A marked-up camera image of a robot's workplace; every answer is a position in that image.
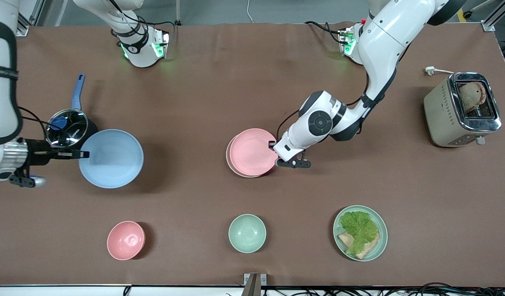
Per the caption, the pink plate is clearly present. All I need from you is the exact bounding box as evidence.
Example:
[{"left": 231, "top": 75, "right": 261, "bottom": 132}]
[{"left": 229, "top": 128, "right": 279, "bottom": 177}]

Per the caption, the light blue plate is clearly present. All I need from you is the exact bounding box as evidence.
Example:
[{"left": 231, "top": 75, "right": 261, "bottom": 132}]
[{"left": 78, "top": 129, "right": 144, "bottom": 189}]

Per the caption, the glass lid with blue knob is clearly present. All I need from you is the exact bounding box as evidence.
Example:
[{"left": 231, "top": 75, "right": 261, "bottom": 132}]
[{"left": 46, "top": 109, "right": 89, "bottom": 148}]

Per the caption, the beige plate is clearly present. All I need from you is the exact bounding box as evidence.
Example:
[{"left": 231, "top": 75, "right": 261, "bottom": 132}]
[{"left": 226, "top": 136, "right": 273, "bottom": 178}]

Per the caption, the green bowl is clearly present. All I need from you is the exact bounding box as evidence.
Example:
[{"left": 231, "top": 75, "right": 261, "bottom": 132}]
[{"left": 228, "top": 214, "right": 267, "bottom": 253}]

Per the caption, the pink bowl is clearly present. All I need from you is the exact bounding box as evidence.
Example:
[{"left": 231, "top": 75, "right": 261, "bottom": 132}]
[{"left": 107, "top": 221, "right": 146, "bottom": 261}]

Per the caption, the green lettuce leaf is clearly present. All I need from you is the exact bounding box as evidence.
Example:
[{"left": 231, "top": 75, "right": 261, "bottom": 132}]
[{"left": 339, "top": 211, "right": 379, "bottom": 255}]

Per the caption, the left base connector box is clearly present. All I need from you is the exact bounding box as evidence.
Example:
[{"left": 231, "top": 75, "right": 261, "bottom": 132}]
[{"left": 339, "top": 26, "right": 362, "bottom": 57}]

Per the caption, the base connector box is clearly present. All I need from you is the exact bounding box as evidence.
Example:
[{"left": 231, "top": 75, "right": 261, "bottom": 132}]
[
  {"left": 339, "top": 26, "right": 362, "bottom": 57},
  {"left": 152, "top": 30, "right": 171, "bottom": 59}
]

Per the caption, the right base connector box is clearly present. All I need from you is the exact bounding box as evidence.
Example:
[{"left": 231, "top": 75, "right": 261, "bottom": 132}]
[{"left": 152, "top": 30, "right": 171, "bottom": 59}]

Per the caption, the brown bread slice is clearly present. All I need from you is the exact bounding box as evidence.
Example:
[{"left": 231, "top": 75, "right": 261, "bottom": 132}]
[{"left": 338, "top": 232, "right": 380, "bottom": 260}]

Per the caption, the green plate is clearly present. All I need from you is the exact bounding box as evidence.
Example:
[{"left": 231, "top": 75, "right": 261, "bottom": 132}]
[{"left": 333, "top": 205, "right": 388, "bottom": 262}]

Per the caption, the beige chrome toaster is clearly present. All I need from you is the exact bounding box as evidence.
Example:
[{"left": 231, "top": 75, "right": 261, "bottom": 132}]
[{"left": 424, "top": 72, "right": 502, "bottom": 148}]

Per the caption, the toast slice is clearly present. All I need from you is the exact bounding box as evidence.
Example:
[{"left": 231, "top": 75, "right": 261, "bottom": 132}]
[{"left": 459, "top": 81, "right": 487, "bottom": 113}]

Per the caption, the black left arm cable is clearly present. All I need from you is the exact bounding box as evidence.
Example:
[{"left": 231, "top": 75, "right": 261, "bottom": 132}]
[{"left": 276, "top": 74, "right": 370, "bottom": 141}]

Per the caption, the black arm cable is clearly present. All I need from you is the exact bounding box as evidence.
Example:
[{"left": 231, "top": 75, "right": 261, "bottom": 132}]
[
  {"left": 276, "top": 74, "right": 370, "bottom": 141},
  {"left": 17, "top": 106, "right": 52, "bottom": 142}
]

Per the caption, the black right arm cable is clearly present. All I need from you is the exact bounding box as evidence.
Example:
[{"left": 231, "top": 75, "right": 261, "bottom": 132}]
[{"left": 17, "top": 106, "right": 52, "bottom": 142}]

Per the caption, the dark pot with blue handle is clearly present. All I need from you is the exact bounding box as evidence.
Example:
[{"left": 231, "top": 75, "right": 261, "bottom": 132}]
[{"left": 45, "top": 73, "right": 99, "bottom": 148}]

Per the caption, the black left base cable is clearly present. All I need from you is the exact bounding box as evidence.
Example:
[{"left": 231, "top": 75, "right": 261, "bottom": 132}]
[{"left": 305, "top": 21, "right": 344, "bottom": 44}]

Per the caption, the black base cable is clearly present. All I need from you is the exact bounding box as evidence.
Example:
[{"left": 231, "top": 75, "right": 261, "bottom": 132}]
[
  {"left": 305, "top": 21, "right": 344, "bottom": 44},
  {"left": 111, "top": 0, "right": 175, "bottom": 30}
]

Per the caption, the aluminium frame profile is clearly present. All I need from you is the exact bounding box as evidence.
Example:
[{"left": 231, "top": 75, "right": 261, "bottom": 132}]
[
  {"left": 16, "top": 0, "right": 45, "bottom": 37},
  {"left": 462, "top": 0, "right": 505, "bottom": 32}
]

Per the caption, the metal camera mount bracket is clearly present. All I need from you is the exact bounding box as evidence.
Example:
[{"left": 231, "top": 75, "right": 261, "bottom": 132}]
[{"left": 243, "top": 273, "right": 267, "bottom": 296}]

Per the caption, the black right base cable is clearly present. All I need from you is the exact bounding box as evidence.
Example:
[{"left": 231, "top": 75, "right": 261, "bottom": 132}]
[{"left": 111, "top": 0, "right": 175, "bottom": 30}]

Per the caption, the black floor cable bundle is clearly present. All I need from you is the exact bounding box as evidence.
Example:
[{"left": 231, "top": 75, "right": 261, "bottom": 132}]
[{"left": 264, "top": 282, "right": 505, "bottom": 296}]

